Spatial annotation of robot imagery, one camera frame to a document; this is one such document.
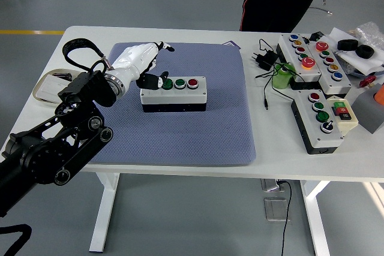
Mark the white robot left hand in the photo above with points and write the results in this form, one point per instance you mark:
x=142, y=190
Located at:
x=135, y=56

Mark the four-button control box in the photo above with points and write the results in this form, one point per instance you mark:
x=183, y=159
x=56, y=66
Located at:
x=180, y=97

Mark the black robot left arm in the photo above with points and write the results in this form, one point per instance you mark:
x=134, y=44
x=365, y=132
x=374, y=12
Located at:
x=45, y=154

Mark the five-button control box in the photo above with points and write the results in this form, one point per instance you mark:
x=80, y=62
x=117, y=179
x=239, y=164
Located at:
x=342, y=85

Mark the four-button box with selector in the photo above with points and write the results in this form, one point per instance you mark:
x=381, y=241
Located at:
x=325, y=139

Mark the small dark metal part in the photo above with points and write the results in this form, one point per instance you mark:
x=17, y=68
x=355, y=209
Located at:
x=60, y=74

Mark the grey-blue textured mat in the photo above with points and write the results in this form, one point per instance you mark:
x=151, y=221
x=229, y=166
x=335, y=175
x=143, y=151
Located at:
x=180, y=130

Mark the small black connector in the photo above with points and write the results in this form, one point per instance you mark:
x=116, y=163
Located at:
x=316, y=36

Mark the black power adapter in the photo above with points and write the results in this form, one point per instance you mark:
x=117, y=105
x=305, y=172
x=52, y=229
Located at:
x=267, y=59

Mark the green tape roll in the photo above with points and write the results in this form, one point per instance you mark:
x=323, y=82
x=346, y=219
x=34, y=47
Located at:
x=280, y=80

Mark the clear bubble wrap bag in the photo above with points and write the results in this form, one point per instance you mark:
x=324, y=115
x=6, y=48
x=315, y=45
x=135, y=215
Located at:
x=372, y=32

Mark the white paper sheet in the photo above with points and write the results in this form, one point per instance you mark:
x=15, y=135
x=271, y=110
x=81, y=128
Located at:
x=360, y=65

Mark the red knob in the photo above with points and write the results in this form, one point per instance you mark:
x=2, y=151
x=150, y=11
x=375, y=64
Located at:
x=367, y=81

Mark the white table leg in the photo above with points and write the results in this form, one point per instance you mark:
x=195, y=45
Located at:
x=315, y=223
x=103, y=214

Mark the orange cylinder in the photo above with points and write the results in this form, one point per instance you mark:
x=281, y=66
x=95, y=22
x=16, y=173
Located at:
x=380, y=95

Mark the grey block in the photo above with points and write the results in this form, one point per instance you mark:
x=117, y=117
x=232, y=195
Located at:
x=367, y=115

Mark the silver floor socket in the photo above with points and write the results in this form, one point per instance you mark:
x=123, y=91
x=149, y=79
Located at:
x=270, y=185

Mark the grey floor outlet cover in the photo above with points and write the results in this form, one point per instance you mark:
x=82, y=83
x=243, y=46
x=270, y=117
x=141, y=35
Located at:
x=274, y=211

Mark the white switch plate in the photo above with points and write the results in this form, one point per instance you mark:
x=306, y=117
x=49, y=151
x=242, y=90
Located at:
x=49, y=86

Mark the beige red-green switch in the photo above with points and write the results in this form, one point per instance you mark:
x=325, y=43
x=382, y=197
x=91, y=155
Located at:
x=349, y=122

